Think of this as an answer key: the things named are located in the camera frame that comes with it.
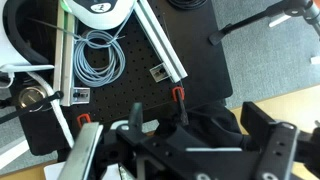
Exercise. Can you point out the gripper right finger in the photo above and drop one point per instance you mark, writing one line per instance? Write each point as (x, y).
(276, 150)

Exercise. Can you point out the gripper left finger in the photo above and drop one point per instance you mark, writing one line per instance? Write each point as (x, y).
(83, 150)

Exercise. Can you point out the black zip jumper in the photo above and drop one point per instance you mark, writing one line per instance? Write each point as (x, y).
(213, 123)

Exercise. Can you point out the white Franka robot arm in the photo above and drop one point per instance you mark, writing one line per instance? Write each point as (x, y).
(100, 13)

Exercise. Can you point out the orange black bar clamp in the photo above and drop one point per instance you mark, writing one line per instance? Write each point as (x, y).
(83, 119)
(178, 95)

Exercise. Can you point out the round silver metal disc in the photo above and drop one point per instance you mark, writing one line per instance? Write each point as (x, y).
(31, 96)

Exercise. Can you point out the black perforated breadboard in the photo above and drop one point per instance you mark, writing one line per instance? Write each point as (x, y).
(140, 86)

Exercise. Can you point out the metal corner bracket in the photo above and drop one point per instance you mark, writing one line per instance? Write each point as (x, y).
(160, 72)
(81, 94)

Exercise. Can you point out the long aluminium extrusion rail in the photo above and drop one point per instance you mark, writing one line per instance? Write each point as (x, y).
(66, 60)

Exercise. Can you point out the black camera tripod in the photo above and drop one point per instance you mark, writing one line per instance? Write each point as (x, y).
(243, 21)

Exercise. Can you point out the short aluminium extrusion rail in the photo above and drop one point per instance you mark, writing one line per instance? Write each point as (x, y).
(163, 43)

